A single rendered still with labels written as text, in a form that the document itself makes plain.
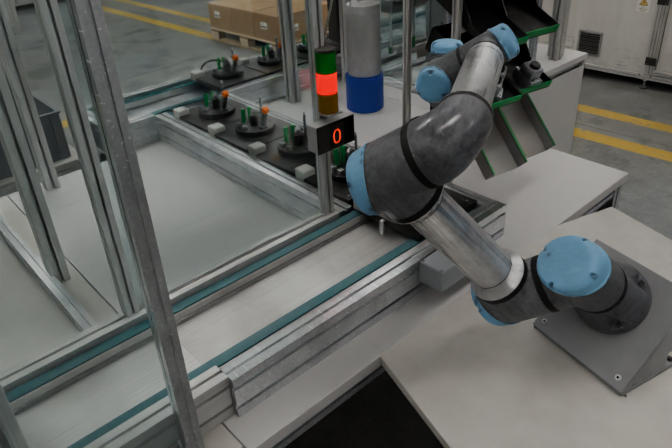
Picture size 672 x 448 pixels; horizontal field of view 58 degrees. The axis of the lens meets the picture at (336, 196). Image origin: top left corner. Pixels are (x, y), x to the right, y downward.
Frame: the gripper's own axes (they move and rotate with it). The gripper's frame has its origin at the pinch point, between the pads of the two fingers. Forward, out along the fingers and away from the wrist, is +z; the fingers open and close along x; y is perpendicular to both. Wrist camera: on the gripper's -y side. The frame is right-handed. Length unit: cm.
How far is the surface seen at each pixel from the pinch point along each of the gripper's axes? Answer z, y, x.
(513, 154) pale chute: 5.0, 2.0, 32.9
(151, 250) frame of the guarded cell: -25, 15, -83
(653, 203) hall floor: 107, -16, 215
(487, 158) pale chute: 1.9, 1.6, 20.5
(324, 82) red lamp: -27.0, -17.0, -21.0
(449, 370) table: 21, 32, -33
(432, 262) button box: 11.2, 13.9, -17.3
